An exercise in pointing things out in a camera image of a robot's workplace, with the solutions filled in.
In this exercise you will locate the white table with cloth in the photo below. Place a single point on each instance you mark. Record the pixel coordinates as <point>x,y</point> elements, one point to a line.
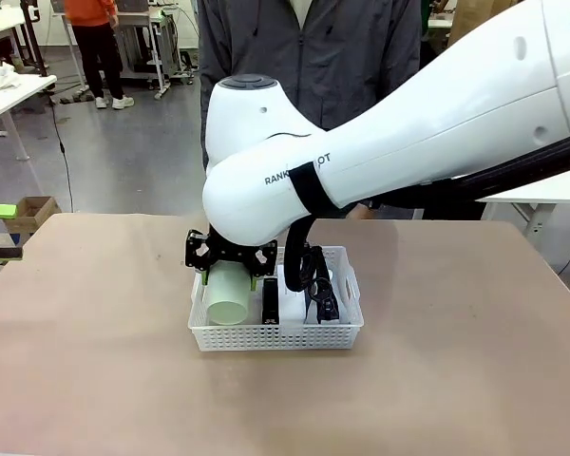
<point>5,102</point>

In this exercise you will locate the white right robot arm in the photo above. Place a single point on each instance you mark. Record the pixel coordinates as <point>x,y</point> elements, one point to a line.
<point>408,119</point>

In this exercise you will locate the large white table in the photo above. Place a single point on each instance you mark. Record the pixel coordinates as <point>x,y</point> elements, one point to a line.
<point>527,195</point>

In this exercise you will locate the white perforated plastic basket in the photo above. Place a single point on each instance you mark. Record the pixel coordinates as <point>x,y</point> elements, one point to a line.
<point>247,339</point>

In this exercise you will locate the white rectangular box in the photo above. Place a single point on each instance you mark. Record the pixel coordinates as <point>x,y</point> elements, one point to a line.
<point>292,304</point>

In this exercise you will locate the person in orange top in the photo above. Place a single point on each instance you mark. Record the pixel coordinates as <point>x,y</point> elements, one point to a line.
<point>97,52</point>

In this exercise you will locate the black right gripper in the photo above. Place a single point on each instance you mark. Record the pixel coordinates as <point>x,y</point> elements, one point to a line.
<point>233,254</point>

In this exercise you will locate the pale green plastic cup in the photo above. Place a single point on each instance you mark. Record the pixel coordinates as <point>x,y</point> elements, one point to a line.
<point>228,299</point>

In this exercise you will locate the black stand pole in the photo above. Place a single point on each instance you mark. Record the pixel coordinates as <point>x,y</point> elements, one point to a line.
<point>34,43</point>

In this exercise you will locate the person in grey zip jacket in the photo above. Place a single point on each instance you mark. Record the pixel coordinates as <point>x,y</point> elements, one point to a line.
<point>332,57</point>

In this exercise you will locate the white background workbench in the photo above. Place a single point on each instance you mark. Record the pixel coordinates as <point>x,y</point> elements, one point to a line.
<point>142,43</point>

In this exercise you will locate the large cardboard box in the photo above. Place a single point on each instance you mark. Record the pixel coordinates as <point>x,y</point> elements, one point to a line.
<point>463,21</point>

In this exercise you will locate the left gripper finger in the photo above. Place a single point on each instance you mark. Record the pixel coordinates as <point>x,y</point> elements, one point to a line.
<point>2,254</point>
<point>0,211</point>

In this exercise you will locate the small open cardboard box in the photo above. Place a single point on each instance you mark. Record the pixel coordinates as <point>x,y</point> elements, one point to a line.
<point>31,214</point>

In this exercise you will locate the black stapler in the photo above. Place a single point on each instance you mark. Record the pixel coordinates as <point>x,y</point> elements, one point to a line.
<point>271,301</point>

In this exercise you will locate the person's left hand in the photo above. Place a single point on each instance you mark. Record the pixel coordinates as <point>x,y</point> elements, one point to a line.
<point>361,211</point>

